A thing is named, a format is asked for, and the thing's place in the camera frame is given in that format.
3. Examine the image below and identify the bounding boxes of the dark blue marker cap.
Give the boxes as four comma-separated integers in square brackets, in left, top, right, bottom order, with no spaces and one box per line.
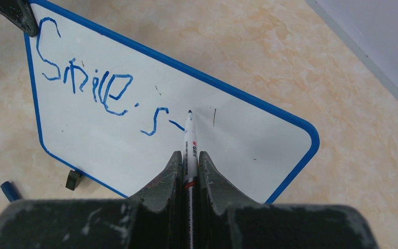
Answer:
[0,181,22,202]

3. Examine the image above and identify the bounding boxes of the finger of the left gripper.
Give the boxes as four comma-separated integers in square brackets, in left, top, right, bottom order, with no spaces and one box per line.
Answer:
[0,0,39,37]

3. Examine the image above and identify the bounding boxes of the white whiteboard marker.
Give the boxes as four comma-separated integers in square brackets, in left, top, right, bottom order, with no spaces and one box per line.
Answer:
[182,110,199,248]

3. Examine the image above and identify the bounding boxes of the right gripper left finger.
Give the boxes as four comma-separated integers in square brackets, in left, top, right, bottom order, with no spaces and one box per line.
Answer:
[130,151,182,248]

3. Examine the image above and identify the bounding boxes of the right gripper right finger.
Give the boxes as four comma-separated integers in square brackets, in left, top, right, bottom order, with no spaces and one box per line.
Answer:
[198,151,257,248]

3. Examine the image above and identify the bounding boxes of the blue framed whiteboard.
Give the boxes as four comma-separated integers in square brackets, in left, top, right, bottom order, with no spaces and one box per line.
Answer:
[25,1,320,203]

